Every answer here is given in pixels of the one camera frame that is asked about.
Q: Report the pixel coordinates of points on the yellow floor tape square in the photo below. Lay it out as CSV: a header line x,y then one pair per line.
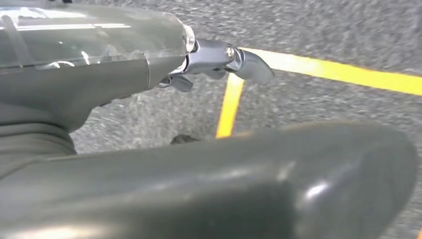
x,y
329,71

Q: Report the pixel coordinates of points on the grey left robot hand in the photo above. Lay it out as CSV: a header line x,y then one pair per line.
x,y
197,191

